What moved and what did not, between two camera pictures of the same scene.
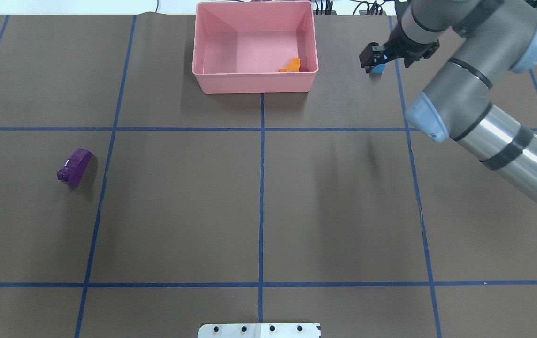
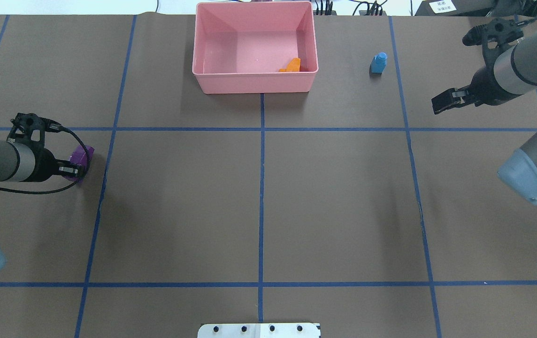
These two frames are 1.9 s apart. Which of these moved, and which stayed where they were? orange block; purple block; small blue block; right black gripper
Moved: right black gripper
Stayed: purple block; small blue block; orange block
